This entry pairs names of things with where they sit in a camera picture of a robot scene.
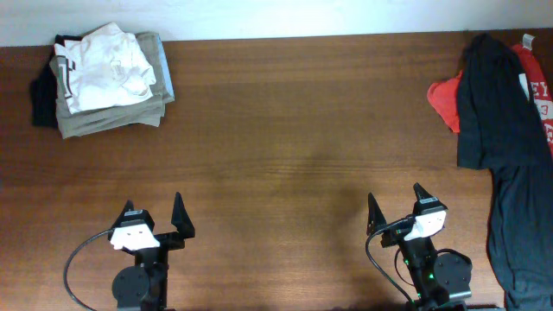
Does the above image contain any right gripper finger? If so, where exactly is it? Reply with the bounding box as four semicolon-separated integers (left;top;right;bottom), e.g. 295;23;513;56
366;193;387;236
413;182;435;202

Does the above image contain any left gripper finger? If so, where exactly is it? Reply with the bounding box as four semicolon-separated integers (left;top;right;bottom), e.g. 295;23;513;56
121;200;134;215
171;192;195;238

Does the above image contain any dark green t-shirt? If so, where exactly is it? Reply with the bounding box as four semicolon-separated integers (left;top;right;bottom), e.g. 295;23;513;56
456;34;552;310

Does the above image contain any red printed t-shirt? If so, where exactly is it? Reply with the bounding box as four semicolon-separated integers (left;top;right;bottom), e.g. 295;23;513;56
427;34;552;149

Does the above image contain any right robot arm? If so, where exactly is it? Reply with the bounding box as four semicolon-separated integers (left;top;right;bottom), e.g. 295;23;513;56
365;183;473;311

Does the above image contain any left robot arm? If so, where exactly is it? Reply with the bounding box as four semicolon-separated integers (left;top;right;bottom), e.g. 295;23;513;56
108;193;195;311

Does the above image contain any olive folded garment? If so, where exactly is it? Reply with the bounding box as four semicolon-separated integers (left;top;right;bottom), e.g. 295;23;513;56
50;32;166;138

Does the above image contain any light blue folded garment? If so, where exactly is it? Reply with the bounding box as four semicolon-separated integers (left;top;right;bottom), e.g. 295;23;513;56
157;36;175;104

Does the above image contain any white folded shirt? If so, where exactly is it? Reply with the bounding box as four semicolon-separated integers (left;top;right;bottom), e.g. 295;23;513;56
54;22;156;114

